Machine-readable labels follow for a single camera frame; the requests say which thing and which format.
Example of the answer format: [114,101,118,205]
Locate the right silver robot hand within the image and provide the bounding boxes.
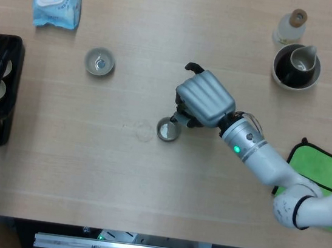
[170,60,242,134]

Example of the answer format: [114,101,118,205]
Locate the small dark grey teacup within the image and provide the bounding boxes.
[155,115,183,145]

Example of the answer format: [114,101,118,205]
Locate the beige paper cup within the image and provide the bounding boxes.
[0,79,8,102]
[1,58,13,79]

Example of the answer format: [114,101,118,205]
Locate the white bowl black inside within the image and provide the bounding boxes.
[269,41,324,95]

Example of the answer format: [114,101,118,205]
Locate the dark pitcher beige inside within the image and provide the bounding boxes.
[281,41,320,90]

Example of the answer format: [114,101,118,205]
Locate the glass bottle wooden stopper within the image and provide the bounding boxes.
[270,5,310,50]

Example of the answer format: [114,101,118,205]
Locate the wide grey tea bowl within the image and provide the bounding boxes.
[82,45,118,79]

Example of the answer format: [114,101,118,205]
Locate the green microfiber cloth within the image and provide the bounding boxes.
[267,134,332,234]

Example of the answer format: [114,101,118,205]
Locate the brown rounded object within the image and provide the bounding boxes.
[0,223,26,248]

